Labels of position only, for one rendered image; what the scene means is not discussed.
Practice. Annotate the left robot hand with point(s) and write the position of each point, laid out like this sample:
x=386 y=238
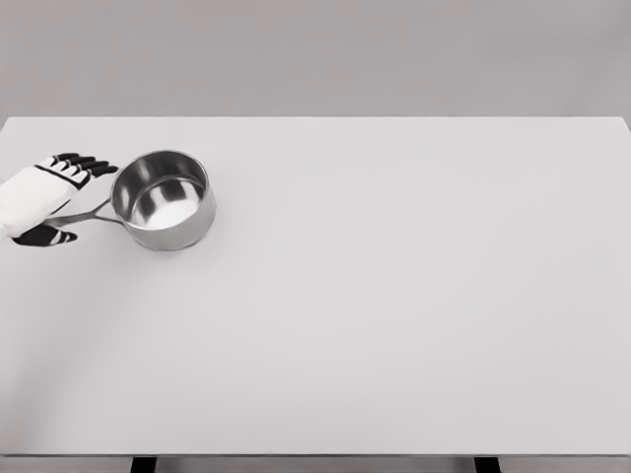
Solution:
x=42 y=189

